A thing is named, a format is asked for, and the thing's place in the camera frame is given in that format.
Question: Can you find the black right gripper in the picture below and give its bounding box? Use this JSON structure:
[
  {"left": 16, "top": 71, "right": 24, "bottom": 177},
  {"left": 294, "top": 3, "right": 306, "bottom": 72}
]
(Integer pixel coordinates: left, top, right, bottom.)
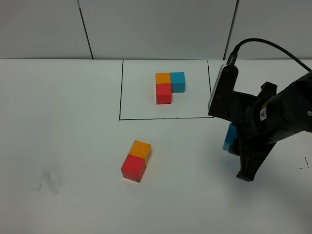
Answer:
[{"left": 228, "top": 81, "right": 312, "bottom": 181}]

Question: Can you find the template blue cube block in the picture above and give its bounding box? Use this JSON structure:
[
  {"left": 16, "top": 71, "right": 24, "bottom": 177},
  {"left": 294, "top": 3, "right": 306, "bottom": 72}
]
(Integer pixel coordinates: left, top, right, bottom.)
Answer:
[{"left": 170, "top": 72, "right": 186, "bottom": 93}]

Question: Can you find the template red cube block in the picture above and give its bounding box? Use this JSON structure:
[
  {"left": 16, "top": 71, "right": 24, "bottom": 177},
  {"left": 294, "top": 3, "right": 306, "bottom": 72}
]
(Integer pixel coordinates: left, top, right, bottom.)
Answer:
[{"left": 156, "top": 83, "right": 172, "bottom": 105}]

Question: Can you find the template orange cube block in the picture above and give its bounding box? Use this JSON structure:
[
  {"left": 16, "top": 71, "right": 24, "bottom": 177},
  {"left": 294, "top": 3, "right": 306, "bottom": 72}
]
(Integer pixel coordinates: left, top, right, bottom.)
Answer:
[{"left": 156, "top": 73, "right": 171, "bottom": 84}]

